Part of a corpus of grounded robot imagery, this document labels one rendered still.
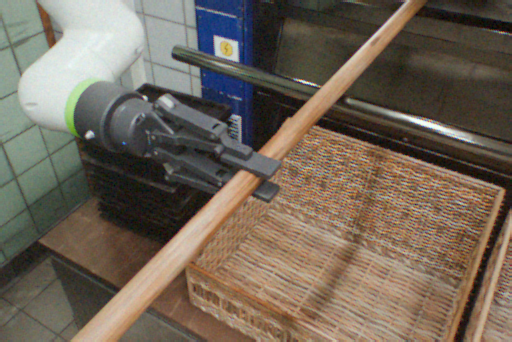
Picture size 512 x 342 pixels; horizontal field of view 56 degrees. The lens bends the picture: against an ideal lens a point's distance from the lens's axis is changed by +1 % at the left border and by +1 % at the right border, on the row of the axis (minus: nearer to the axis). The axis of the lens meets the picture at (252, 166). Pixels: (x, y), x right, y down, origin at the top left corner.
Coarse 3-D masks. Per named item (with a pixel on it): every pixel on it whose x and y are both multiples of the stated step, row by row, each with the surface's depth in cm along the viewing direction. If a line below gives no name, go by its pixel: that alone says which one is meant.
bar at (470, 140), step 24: (216, 72) 87; (240, 72) 84; (264, 72) 82; (312, 96) 78; (384, 120) 74; (408, 120) 72; (432, 120) 71; (456, 144) 70; (480, 144) 68; (504, 144) 67
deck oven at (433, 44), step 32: (256, 0) 119; (256, 32) 124; (352, 32) 110; (256, 64) 130; (256, 96) 136; (288, 96) 130; (256, 128) 143; (352, 128) 124; (384, 128) 120; (448, 160) 115; (480, 160) 111
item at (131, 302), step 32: (416, 0) 98; (384, 32) 87; (352, 64) 78; (320, 96) 70; (288, 128) 64; (224, 192) 55; (192, 224) 51; (160, 256) 48; (192, 256) 50; (128, 288) 45; (160, 288) 46; (96, 320) 42; (128, 320) 43
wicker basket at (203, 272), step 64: (320, 128) 125; (320, 192) 132; (448, 192) 114; (256, 256) 126; (320, 256) 126; (384, 256) 127; (448, 256) 119; (256, 320) 104; (320, 320) 112; (448, 320) 110
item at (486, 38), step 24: (288, 0) 114; (312, 0) 110; (336, 0) 107; (360, 0) 106; (384, 0) 106; (408, 24) 102; (432, 24) 99; (456, 24) 97; (480, 24) 96; (504, 24) 96; (504, 48) 95
